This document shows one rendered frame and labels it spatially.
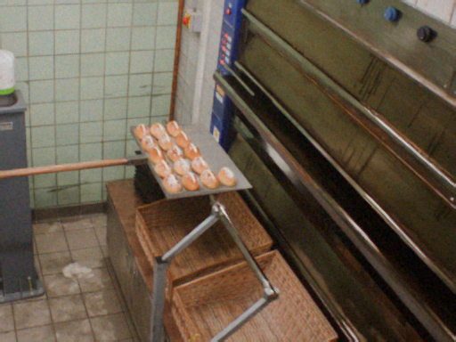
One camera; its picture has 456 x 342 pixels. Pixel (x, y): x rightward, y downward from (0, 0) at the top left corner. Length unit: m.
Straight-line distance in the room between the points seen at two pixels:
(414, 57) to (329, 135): 0.55
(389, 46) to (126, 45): 2.07
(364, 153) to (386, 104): 0.23
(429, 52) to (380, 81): 0.25
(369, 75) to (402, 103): 0.19
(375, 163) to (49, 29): 2.15
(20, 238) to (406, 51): 2.29
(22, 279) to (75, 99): 1.11
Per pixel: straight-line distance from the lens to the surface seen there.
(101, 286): 3.71
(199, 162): 2.54
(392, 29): 1.98
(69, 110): 3.82
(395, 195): 2.00
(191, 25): 3.39
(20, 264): 3.53
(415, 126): 1.88
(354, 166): 2.15
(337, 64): 2.21
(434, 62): 1.83
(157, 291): 2.54
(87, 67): 3.71
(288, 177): 2.62
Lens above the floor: 2.55
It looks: 29 degrees down
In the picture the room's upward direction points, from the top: 7 degrees clockwise
